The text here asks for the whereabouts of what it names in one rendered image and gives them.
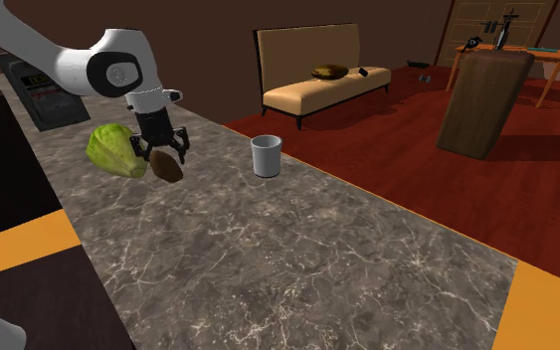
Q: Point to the dark flat appliance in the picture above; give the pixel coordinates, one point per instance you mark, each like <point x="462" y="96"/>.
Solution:
<point x="51" y="104"/>

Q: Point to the orange wooden table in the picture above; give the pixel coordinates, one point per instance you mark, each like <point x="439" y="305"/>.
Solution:
<point x="553" y="54"/>

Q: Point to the green lettuce head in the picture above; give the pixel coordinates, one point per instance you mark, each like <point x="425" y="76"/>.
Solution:
<point x="112" y="150"/>

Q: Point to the brown upright wooden board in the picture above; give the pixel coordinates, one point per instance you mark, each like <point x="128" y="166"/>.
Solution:
<point x="483" y="106"/>

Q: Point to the beige panelled door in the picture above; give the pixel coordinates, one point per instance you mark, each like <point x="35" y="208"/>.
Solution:
<point x="473" y="24"/>

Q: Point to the dark robot stand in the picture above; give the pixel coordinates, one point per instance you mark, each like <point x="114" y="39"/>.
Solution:
<point x="42" y="300"/>

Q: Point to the brown potato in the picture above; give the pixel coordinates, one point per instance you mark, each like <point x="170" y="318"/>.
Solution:
<point x="167" y="167"/>

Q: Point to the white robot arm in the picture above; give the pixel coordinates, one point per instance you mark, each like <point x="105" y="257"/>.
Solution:
<point x="73" y="63"/>

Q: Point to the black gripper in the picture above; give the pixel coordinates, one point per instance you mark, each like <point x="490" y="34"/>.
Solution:
<point x="154" y="127"/>

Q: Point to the beige sofa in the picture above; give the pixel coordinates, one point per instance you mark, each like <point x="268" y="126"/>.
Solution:
<point x="303" y="53"/>

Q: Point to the grey cup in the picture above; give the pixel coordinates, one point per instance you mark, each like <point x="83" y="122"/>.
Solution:
<point x="266" y="160"/>

